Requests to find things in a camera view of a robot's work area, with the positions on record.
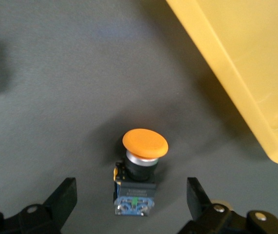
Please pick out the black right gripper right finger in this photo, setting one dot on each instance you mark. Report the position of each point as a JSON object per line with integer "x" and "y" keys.
{"x": 197, "y": 202}

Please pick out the yellow plastic tray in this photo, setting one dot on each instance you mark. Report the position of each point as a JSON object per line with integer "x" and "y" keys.
{"x": 251, "y": 48}

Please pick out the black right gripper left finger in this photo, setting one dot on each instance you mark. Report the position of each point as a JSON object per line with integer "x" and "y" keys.
{"x": 61, "y": 197}

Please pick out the yellow mushroom push button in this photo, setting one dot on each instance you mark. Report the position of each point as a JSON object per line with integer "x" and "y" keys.
{"x": 145, "y": 143}

